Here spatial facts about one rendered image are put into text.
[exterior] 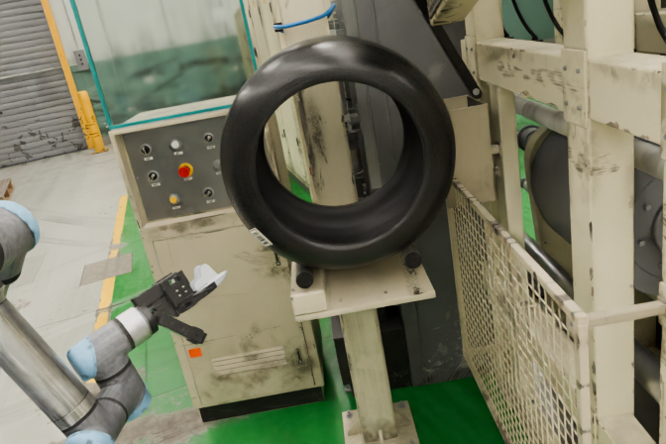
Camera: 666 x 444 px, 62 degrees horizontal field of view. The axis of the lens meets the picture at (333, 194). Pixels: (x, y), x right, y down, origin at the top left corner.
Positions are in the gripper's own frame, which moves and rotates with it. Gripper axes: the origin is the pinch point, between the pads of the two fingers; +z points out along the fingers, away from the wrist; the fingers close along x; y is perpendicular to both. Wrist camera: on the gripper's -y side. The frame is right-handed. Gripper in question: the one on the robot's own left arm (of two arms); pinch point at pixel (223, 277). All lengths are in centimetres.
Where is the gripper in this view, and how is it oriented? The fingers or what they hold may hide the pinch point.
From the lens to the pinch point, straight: 131.2
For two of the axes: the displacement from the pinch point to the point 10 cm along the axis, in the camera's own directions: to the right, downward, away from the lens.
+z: 6.8, -4.6, 5.7
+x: -5.6, 1.9, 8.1
